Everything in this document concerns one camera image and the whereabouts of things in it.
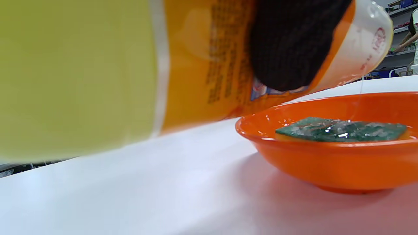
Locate person's left hand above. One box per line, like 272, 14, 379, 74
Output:
249, 0, 354, 92

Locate green yellow sponge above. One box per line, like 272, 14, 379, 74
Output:
275, 117, 409, 143

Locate yellow dish soap bottle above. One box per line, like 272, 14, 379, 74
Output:
0, 0, 394, 163

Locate storage shelf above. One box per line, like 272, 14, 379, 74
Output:
362, 0, 418, 80

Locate orange plastic bowl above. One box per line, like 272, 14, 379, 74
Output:
235, 92, 418, 195

